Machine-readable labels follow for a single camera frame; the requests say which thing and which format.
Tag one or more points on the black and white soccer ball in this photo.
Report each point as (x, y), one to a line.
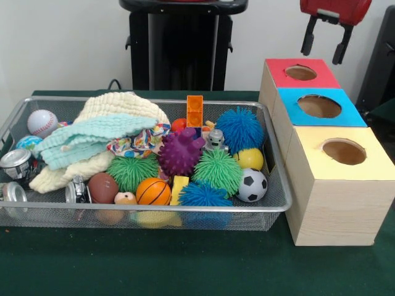
(251, 185)

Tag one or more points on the colourful patterned cloth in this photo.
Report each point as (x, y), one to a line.
(135, 143)

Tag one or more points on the cream knitted cloth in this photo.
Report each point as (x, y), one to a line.
(123, 103)

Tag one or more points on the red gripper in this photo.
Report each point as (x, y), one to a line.
(345, 9)

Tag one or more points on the large blue koosh ball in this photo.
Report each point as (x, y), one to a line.
(240, 129)

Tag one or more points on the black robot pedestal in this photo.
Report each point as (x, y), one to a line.
(182, 46)

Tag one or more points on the crushed black silver can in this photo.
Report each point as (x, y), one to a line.
(15, 163)

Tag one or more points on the black upright panel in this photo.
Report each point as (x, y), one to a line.
(379, 61)

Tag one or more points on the purple spiky toy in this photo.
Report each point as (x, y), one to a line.
(180, 152)

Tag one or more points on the crushed red silver can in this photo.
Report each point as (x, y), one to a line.
(77, 191)

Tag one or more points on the green koosh ball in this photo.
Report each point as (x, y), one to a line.
(217, 171)

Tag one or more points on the mint knitted cloth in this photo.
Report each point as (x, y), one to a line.
(92, 132)

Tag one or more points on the wooden box with three holes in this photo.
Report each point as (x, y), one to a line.
(339, 209)

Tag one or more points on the orange basketball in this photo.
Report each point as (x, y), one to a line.
(153, 191)

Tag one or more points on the dark green tablecloth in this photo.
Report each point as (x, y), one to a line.
(185, 268)

